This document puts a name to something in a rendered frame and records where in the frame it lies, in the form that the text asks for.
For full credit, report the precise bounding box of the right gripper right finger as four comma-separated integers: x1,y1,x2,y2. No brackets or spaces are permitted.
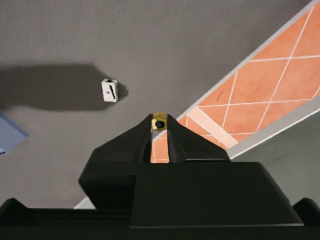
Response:
167,114,232,162

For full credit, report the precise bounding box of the yellow hex nut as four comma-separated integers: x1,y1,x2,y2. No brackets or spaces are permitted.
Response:
152,111,167,132

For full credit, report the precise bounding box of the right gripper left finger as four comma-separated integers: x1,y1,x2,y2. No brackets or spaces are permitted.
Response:
87,114,153,163

